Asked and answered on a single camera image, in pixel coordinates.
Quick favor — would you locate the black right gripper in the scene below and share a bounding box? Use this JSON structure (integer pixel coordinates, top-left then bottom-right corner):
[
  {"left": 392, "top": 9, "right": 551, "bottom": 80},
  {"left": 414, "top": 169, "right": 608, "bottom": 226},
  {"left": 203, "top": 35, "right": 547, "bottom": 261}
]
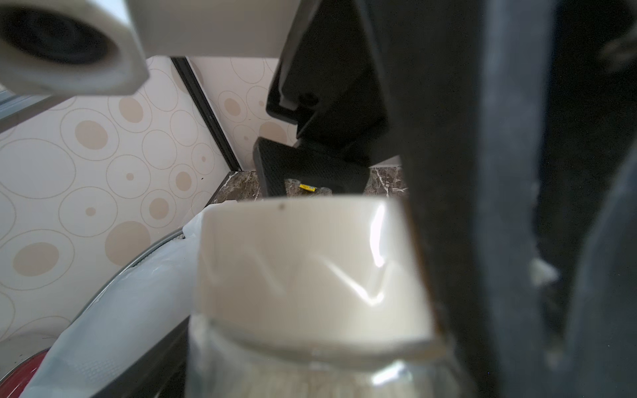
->
[{"left": 253, "top": 1, "right": 393, "bottom": 197}]

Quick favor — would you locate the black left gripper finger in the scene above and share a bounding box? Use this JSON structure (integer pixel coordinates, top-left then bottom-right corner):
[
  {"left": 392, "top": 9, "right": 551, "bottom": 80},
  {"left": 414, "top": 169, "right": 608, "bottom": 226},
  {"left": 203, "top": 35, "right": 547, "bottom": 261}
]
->
[{"left": 356, "top": 1, "right": 636, "bottom": 397}]

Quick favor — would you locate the beige jar lid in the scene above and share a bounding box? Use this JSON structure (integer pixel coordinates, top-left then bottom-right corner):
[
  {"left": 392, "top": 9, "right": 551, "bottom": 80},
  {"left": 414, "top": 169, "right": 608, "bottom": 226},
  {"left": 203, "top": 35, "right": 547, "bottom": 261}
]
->
[{"left": 194, "top": 196, "right": 437, "bottom": 347}]

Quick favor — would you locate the yellow candy packet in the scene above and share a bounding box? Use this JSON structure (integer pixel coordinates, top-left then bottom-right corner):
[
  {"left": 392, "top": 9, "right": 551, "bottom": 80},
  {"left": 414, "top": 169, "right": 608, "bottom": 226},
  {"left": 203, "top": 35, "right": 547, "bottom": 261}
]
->
[{"left": 299, "top": 184, "right": 317, "bottom": 192}]

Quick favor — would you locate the white plastic bin liner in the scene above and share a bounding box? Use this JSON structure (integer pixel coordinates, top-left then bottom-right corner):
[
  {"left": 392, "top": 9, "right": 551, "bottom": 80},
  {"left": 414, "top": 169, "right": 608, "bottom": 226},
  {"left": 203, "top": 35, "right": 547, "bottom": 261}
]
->
[{"left": 22, "top": 204, "right": 219, "bottom": 397}]

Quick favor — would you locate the red polka dot toaster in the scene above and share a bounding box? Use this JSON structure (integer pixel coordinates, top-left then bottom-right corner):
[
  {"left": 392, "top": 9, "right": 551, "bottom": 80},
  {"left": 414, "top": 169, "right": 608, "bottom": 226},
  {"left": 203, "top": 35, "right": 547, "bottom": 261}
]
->
[{"left": 1, "top": 348, "right": 49, "bottom": 398}]

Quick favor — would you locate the black vertical frame post left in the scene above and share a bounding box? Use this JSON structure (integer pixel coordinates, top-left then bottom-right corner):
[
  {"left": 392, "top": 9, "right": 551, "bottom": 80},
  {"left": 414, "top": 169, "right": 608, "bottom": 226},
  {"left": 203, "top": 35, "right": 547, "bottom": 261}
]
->
[{"left": 171, "top": 57, "right": 242, "bottom": 172}]

